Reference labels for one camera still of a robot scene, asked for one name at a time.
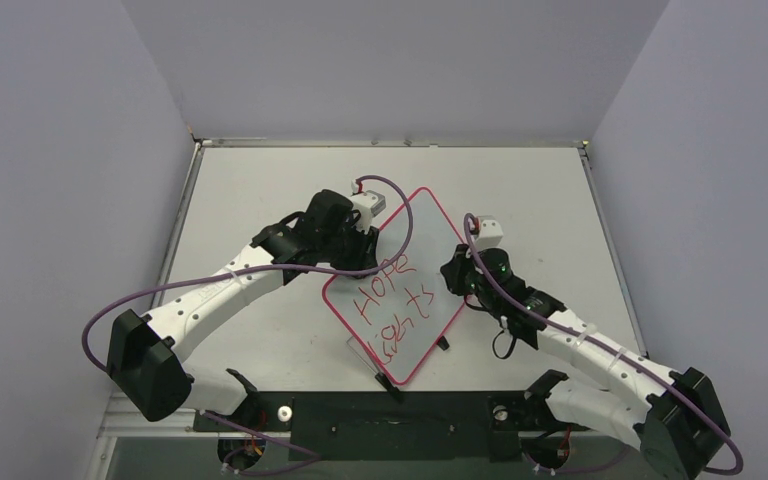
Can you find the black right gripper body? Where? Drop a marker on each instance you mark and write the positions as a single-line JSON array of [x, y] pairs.
[[459, 273]]

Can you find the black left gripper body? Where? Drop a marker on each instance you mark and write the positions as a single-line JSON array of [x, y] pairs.
[[354, 249]]

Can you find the pink framed whiteboard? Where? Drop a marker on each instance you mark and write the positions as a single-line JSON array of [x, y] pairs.
[[398, 315]]

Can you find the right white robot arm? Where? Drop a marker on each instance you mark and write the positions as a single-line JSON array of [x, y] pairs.
[[675, 420]]

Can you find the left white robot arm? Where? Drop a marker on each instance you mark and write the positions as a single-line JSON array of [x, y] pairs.
[[147, 353]]

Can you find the upper black board clip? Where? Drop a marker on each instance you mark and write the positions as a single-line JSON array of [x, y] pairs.
[[443, 343]]

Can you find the black board clip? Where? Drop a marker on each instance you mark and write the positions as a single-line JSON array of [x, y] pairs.
[[443, 343], [389, 387]]

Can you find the lower black board clip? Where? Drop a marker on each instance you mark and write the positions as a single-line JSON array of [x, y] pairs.
[[389, 387]]

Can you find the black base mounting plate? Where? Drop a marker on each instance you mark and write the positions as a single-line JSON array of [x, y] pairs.
[[373, 426]]

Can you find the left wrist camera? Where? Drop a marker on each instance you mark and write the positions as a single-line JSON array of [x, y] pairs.
[[368, 204]]

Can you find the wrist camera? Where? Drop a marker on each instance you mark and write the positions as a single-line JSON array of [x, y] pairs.
[[368, 204], [486, 233]]

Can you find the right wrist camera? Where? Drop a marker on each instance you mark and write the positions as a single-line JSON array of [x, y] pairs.
[[486, 233]]

